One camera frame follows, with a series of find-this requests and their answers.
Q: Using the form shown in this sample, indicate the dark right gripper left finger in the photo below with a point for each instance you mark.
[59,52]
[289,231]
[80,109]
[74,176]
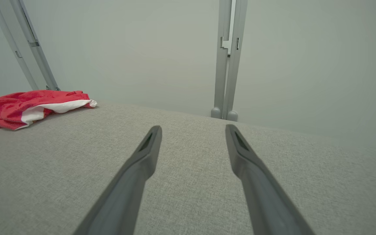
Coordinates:
[132,182]

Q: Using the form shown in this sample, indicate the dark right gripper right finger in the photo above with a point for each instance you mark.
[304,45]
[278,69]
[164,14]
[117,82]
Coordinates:
[259,189]

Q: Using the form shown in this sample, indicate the red white-striped shorts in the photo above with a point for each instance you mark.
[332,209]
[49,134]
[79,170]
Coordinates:
[8,107]

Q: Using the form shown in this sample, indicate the grey partition post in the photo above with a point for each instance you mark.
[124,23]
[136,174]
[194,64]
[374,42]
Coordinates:
[220,81]
[36,62]

